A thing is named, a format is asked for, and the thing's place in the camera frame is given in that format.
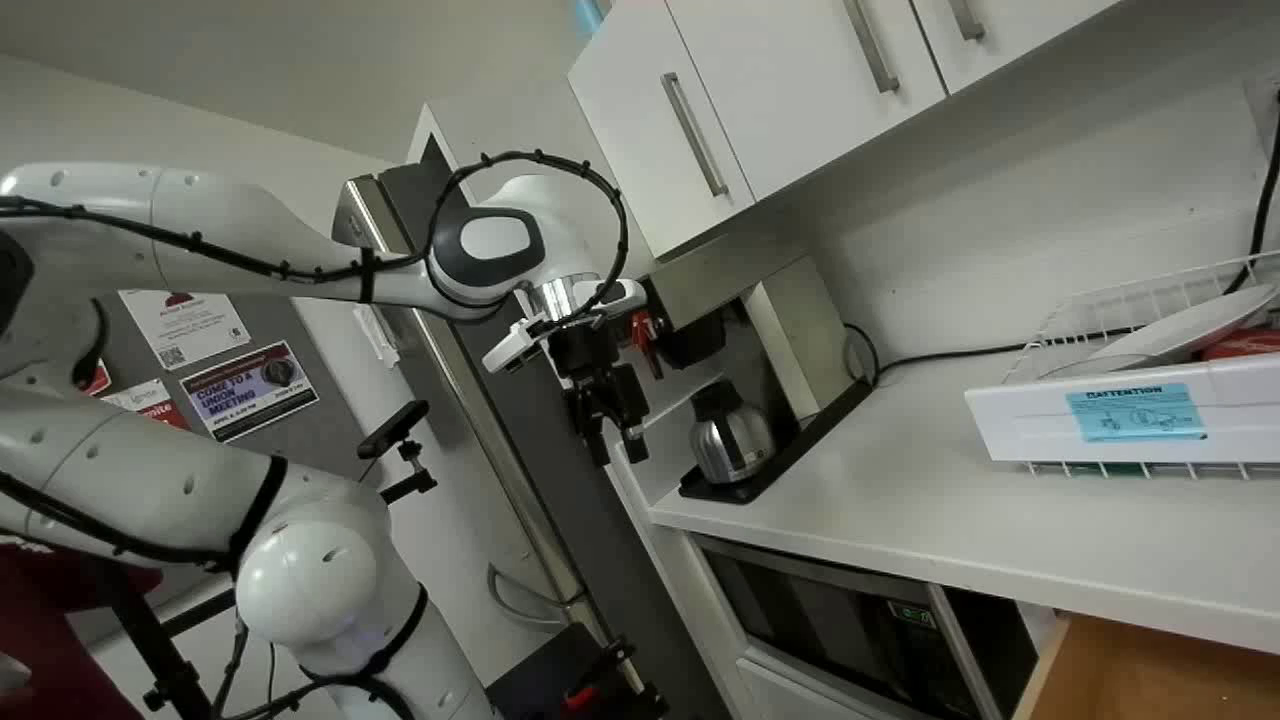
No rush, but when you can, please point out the dark red fabric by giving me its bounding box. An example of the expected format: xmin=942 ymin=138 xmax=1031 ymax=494
xmin=0 ymin=538 xmax=161 ymax=720

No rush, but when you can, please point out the black wall cable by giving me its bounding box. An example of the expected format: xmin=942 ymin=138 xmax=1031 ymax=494
xmin=1221 ymin=89 xmax=1280 ymax=300

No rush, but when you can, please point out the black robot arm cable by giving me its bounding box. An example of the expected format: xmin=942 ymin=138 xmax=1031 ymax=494
xmin=0 ymin=149 xmax=633 ymax=327

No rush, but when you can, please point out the black steel coffee maker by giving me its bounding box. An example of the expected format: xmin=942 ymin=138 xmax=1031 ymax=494
xmin=647 ymin=251 xmax=880 ymax=507

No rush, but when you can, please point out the black bordered label sticker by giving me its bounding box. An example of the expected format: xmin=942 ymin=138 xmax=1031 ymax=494
xmin=175 ymin=338 xmax=325 ymax=450

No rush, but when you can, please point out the silver cabinet bar handle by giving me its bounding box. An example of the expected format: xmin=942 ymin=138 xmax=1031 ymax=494
xmin=842 ymin=0 xmax=907 ymax=101
xmin=654 ymin=70 xmax=736 ymax=205
xmin=942 ymin=0 xmax=991 ymax=49

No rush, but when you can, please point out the red hot water tap handle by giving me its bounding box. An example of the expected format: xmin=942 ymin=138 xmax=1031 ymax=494
xmin=627 ymin=309 xmax=666 ymax=380

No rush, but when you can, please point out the black coffee maker power cable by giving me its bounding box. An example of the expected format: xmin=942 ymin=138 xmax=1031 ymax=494
xmin=840 ymin=316 xmax=1031 ymax=393

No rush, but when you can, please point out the white tray with blue label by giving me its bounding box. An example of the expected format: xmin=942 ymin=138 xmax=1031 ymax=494
xmin=958 ymin=352 xmax=1280 ymax=485

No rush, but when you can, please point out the white wire rack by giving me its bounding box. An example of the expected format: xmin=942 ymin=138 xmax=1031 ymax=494
xmin=1000 ymin=250 xmax=1280 ymax=393

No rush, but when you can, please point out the black and red floor device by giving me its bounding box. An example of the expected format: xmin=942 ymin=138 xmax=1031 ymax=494
xmin=482 ymin=620 xmax=672 ymax=720

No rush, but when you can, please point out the black clamp mount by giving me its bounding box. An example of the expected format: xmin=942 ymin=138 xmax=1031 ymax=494
xmin=352 ymin=395 xmax=445 ymax=507

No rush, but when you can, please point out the red and white sticker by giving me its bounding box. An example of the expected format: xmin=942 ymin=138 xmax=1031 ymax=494
xmin=97 ymin=377 xmax=191 ymax=432

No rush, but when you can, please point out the wooden cabinet panel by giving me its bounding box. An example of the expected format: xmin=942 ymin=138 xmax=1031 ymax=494
xmin=1013 ymin=613 xmax=1280 ymax=720

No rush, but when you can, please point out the black tripod stand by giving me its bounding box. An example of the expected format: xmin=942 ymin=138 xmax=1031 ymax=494
xmin=100 ymin=566 xmax=257 ymax=720

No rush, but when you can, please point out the white paper notice sticker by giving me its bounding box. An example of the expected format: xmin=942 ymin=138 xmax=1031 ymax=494
xmin=114 ymin=284 xmax=257 ymax=377

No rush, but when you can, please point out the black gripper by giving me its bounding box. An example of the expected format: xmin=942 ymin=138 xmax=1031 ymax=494
xmin=540 ymin=316 xmax=654 ymax=468

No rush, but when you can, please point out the white cabinet door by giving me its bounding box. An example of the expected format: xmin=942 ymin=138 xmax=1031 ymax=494
xmin=662 ymin=0 xmax=950 ymax=205
xmin=562 ymin=0 xmax=759 ymax=260
xmin=907 ymin=0 xmax=1126 ymax=98

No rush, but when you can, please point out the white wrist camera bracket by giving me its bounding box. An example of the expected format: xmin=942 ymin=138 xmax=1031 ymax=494
xmin=474 ymin=314 xmax=579 ymax=377

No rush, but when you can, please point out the black built-in microwave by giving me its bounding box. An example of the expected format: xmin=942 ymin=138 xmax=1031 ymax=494
xmin=691 ymin=534 xmax=1042 ymax=720

